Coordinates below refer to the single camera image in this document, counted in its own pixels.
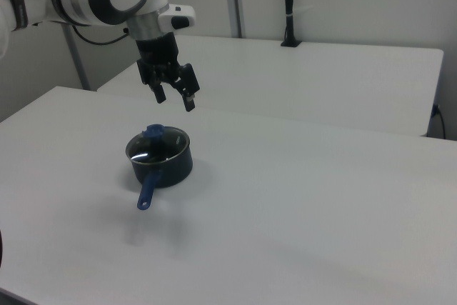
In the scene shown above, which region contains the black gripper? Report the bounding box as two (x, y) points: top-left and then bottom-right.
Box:
(135, 31), (199, 112)

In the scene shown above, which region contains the glass lid with blue knob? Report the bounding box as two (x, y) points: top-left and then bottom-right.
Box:
(126, 123), (189, 164)

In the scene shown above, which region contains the dark blue saucepan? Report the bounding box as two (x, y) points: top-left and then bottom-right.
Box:
(125, 126), (194, 211)

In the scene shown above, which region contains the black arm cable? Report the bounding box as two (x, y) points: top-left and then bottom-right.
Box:
(71, 24), (130, 46)

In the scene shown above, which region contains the grey metal frame post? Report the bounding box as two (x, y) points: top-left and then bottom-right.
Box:
(62, 22), (92, 91)

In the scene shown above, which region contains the black camera pole with clamp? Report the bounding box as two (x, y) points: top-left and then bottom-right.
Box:
(280, 0), (303, 48)

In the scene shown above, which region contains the black wall cable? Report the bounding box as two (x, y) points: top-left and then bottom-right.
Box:
(431, 104), (447, 139)

